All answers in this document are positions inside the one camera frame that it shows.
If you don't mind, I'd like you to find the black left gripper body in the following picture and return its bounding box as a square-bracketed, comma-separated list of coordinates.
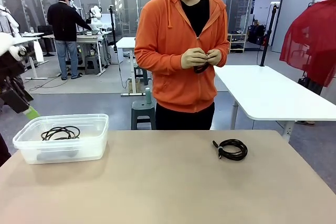
[0, 50, 30, 97]

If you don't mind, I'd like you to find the thin black power cable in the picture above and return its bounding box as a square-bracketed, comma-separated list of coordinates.
[40, 125, 81, 142]

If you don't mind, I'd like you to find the long black braided usb cable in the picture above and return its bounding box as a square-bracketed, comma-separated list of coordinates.
[193, 61, 212, 74]

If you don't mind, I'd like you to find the orange sleeved right forearm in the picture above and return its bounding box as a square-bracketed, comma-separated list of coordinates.
[134, 47, 185, 74]

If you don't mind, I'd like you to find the orange sleeved left forearm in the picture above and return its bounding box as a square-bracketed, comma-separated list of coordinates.
[217, 39, 230, 68]

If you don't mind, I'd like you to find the person's right hand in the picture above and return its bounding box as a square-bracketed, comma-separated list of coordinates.
[181, 48, 208, 70]

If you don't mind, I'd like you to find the person's left hand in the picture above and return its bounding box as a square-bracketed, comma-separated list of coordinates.
[205, 49, 223, 67]

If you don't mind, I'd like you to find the white standing desk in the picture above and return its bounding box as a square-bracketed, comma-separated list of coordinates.
[12, 32, 49, 81]

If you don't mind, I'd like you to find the black office chair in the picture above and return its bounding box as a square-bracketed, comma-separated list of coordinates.
[37, 25, 55, 57]

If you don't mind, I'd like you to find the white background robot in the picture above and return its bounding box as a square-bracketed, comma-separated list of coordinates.
[0, 4, 20, 38]
[85, 4, 103, 29]

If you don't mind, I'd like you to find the man in black sweater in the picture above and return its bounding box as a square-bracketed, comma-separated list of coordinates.
[47, 0, 93, 81]

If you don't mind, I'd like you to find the clear plastic storage container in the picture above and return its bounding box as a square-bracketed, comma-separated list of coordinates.
[12, 113, 110, 165]

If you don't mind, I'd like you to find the dark grey plastic stool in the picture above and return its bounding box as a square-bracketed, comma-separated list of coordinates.
[84, 55, 102, 76]

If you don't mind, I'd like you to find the grey metal workbench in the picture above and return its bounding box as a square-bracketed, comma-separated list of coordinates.
[43, 30, 112, 77]

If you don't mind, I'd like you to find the brown cardboard box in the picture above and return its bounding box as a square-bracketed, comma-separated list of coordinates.
[128, 78, 141, 94]

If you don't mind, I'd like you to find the small white background table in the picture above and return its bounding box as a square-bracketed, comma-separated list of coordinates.
[115, 36, 140, 97]

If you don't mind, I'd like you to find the grey green plastic stool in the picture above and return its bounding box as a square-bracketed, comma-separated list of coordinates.
[133, 65, 153, 86]
[130, 99, 159, 131]

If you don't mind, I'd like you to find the green drink bottle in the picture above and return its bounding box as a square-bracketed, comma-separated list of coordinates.
[144, 87, 153, 105]

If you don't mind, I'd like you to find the person in orange hoodie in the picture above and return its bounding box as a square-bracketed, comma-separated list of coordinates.
[134, 0, 230, 131]

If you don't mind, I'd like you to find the wooden shoe rack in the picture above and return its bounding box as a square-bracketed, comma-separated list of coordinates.
[227, 33, 248, 54]

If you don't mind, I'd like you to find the black equipment bag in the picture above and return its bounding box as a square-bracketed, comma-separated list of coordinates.
[247, 24, 267, 47]

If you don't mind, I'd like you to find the black tripod pole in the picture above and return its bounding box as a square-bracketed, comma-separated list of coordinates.
[259, 3, 280, 68]

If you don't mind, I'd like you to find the large white table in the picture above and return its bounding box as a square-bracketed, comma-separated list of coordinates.
[214, 64, 336, 144]

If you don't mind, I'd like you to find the black handbag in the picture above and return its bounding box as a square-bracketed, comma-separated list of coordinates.
[297, 71, 310, 88]

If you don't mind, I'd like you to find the red sheer garment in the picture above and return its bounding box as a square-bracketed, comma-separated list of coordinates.
[279, 0, 336, 88]

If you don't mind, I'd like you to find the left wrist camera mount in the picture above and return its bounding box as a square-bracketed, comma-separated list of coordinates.
[10, 42, 45, 63]

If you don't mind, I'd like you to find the black camera tripod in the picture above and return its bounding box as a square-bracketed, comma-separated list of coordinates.
[108, 4, 119, 52]

